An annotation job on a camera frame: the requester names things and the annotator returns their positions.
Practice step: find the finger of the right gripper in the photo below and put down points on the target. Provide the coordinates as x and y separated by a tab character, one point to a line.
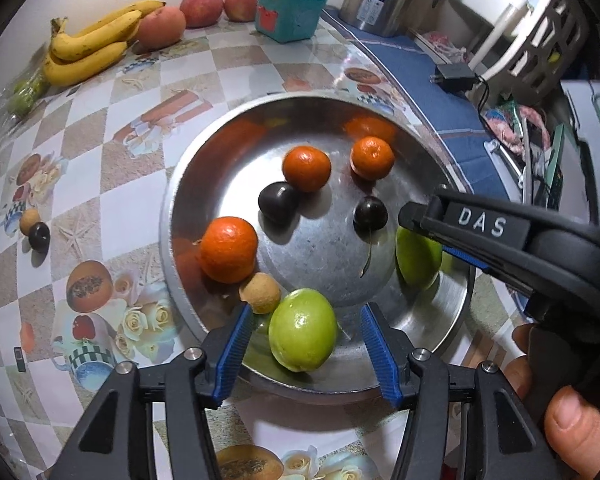
460	239

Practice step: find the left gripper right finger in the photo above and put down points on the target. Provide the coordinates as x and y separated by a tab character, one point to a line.
499	439

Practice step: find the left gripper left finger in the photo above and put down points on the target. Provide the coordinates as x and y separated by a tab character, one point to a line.
113	439

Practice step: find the small green guava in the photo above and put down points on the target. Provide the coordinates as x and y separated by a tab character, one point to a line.
419	258

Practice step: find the large green guava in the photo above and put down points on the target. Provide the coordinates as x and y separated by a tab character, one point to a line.
303	331

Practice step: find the brown longan fruit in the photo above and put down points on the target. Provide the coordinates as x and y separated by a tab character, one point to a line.
261	292

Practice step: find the dark plum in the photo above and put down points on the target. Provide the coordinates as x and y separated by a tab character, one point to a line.
279	202
369	216
39	237

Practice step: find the orange tangerine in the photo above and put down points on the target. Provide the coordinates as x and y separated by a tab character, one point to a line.
228	250

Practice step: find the person right hand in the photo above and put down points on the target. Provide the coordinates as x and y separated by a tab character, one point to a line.
571	424

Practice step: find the tangerine in tray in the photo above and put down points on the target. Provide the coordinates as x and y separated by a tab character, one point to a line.
371	158
306	168

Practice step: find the black power adapter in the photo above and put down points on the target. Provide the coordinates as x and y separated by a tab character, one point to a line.
454	77

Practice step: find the checkered plastic tablecloth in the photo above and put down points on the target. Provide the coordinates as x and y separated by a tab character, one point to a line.
95	159

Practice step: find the white plastic laundry basket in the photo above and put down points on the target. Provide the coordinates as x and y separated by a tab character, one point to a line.
530	46

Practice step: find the round steel tray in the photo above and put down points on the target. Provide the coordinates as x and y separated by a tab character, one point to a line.
222	172

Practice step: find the teal plastic basket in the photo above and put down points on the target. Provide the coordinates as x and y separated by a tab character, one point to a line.
288	20

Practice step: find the red apple far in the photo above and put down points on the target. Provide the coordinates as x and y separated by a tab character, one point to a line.
241	11

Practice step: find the red apple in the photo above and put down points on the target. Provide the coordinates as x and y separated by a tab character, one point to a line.
201	13
161	28
241	11

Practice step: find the clear plastic fruit box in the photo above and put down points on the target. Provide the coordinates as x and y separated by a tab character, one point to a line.
20	97

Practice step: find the red apple middle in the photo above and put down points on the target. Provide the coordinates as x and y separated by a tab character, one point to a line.
201	13

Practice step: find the red apple front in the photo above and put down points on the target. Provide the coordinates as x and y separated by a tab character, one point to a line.
161	28

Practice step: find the yellow banana bunch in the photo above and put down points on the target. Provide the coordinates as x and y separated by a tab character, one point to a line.
71	59

